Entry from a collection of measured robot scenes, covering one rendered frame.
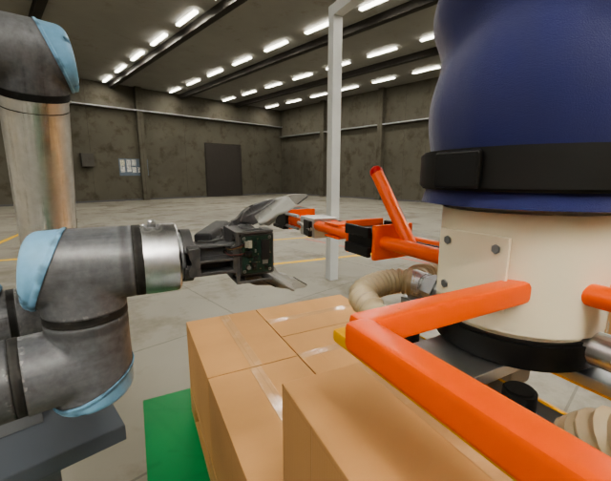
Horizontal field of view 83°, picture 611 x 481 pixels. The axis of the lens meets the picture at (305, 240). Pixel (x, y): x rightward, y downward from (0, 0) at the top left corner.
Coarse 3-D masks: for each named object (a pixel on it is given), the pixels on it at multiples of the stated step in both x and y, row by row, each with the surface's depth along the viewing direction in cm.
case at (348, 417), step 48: (288, 384) 65; (336, 384) 65; (384, 384) 65; (288, 432) 64; (336, 432) 53; (384, 432) 53; (432, 432) 53; (288, 480) 66; (336, 480) 48; (384, 480) 44; (432, 480) 44; (480, 480) 44
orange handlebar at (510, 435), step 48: (384, 240) 56; (432, 240) 53; (480, 288) 30; (528, 288) 32; (384, 336) 21; (432, 384) 17; (480, 384) 17; (480, 432) 15; (528, 432) 13; (528, 480) 13; (576, 480) 12
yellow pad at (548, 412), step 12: (336, 336) 49; (420, 336) 48; (360, 360) 45; (492, 384) 36; (504, 384) 32; (516, 384) 32; (516, 396) 30; (528, 396) 30; (528, 408) 30; (540, 408) 32; (552, 408) 32; (552, 420) 31; (468, 444) 31; (516, 480) 27
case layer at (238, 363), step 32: (224, 320) 191; (256, 320) 191; (288, 320) 191; (320, 320) 191; (192, 352) 175; (224, 352) 156; (256, 352) 156; (288, 352) 156; (320, 352) 156; (192, 384) 187; (224, 384) 133; (256, 384) 133; (224, 416) 115; (256, 416) 115; (224, 448) 115; (256, 448) 102; (224, 480) 121; (256, 480) 91
